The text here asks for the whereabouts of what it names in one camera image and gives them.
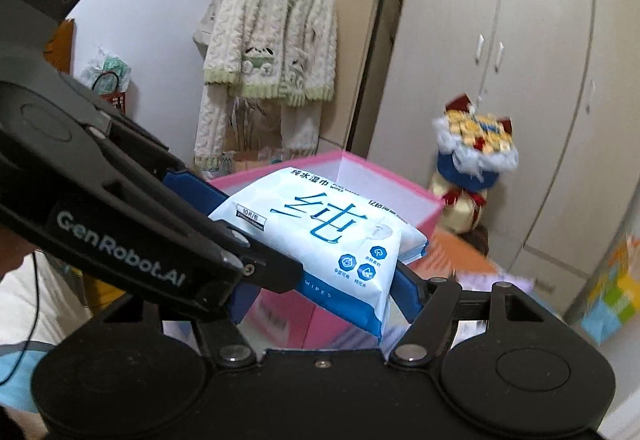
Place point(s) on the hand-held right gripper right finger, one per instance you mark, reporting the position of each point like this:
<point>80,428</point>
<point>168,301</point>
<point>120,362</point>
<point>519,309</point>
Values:
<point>407,292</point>

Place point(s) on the red box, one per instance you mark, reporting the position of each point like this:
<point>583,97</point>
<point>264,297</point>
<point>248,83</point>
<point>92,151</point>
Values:
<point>115,102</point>

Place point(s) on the orange bag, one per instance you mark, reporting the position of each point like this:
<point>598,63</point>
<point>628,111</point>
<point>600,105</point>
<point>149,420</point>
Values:
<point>60,45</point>

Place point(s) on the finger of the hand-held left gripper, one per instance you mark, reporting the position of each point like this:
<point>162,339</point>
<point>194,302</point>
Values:
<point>192,192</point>
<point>270,270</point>

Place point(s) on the white blue wet wipes packet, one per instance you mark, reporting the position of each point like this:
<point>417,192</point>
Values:
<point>320,230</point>

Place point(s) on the clear plastic bag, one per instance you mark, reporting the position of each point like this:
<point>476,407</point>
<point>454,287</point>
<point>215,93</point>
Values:
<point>107,67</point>

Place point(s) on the colourful paper gift bag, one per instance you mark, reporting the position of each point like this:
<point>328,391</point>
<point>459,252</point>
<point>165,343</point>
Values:
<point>612,295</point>

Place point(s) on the blue wrapped flower bouquet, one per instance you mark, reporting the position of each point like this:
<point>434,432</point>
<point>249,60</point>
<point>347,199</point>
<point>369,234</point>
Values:
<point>475,160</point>

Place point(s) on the black metal clothes rack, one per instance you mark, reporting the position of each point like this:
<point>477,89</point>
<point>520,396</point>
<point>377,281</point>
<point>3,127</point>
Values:
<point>375,70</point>

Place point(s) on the purple plush toy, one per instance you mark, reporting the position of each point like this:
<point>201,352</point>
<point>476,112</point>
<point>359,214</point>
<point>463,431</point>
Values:
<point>495,281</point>

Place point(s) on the cream knitted cardigan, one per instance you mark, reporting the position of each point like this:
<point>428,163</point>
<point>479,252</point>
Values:
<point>265,20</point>

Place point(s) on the patchwork bed cover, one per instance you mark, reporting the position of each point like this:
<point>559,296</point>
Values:
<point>460,250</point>

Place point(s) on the beige wardrobe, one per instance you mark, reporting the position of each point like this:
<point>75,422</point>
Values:
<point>525,70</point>

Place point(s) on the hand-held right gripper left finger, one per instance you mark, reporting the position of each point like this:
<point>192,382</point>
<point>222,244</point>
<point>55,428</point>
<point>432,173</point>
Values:
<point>245,302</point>

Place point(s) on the pink storage box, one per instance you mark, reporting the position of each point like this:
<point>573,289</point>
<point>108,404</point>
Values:
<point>327,320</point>

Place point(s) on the white hanging tote bag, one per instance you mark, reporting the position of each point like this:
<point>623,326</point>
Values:
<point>205,20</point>

